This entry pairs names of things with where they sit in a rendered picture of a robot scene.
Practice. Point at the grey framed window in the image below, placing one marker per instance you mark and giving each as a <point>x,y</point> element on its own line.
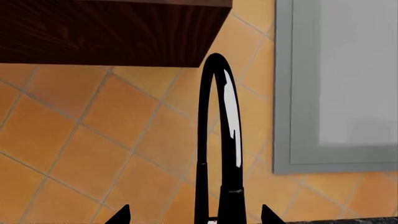
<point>335,86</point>

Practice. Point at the dark wood wall cabinet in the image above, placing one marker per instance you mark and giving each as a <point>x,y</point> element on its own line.
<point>102,30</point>

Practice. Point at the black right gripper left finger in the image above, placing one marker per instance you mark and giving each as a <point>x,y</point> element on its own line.
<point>122,217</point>

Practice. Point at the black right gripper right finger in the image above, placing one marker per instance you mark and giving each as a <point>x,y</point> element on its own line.
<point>268,216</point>

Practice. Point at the black gooseneck faucet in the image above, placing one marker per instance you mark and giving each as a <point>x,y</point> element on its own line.
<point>230,140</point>

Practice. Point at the dark speckled countertop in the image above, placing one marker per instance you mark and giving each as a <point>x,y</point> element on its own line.
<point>351,220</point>

